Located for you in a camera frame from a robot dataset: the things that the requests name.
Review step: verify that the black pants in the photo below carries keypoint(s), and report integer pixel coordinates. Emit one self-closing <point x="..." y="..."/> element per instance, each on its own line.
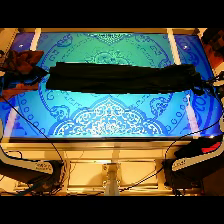
<point x="120" y="78"/>

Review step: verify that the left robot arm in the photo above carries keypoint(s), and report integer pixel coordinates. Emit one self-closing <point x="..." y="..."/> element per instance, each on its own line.
<point x="23" y="165"/>

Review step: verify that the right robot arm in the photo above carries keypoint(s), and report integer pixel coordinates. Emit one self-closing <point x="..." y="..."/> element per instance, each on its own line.
<point x="193" y="162"/>

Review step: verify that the brown garment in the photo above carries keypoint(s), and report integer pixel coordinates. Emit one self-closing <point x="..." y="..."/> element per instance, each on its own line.
<point x="20" y="58"/>

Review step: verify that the silver frame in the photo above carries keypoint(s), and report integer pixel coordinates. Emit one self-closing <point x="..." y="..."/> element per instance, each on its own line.
<point x="112" y="168"/>

